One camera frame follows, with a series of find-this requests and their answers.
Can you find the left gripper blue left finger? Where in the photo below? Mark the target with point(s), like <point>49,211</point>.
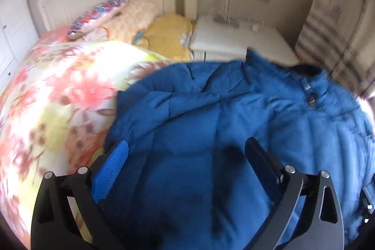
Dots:
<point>53,223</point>

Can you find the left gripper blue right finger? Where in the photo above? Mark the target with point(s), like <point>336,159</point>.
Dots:
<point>320,224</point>

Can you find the blue puffer jacket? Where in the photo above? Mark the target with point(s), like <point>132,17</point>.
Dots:
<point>187,184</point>

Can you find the floral quilt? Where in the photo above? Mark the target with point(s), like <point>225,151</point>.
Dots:
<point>55,114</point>

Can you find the striped cartoon curtain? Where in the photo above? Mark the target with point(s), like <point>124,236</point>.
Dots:
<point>338,35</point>

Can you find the pink pillow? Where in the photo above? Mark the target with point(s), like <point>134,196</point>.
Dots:
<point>55,36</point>

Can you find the white wardrobe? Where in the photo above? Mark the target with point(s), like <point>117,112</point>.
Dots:
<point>18,35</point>

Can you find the peach checkered pillow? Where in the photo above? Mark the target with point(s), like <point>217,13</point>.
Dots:
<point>133,18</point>

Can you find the colourful patterned pillow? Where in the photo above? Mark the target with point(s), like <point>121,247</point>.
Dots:
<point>95,17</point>

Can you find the white bedside table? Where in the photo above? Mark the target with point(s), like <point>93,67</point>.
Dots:
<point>221,42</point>

